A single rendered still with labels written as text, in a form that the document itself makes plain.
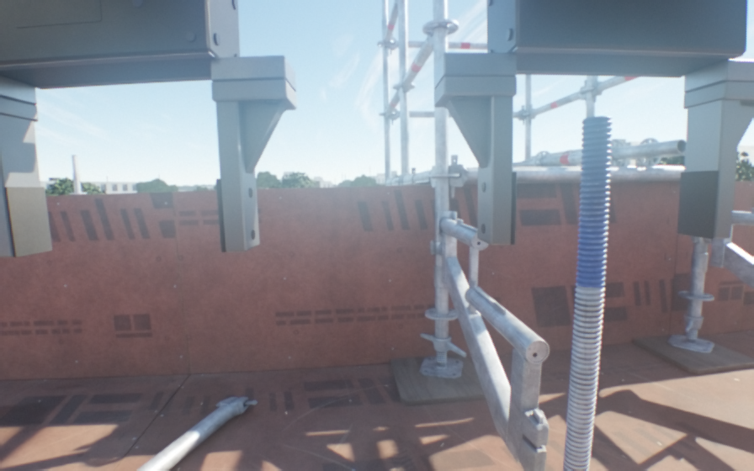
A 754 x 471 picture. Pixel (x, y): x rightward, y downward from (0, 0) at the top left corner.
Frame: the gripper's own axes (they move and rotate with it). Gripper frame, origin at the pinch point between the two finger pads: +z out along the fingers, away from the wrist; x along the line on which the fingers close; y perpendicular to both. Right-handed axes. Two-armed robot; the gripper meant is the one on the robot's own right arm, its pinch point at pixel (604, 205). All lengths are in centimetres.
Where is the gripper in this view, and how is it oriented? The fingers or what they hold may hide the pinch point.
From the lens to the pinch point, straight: 25.5
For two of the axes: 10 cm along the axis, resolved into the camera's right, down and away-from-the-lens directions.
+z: 0.2, 9.9, 1.2
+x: 10.0, -0.3, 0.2
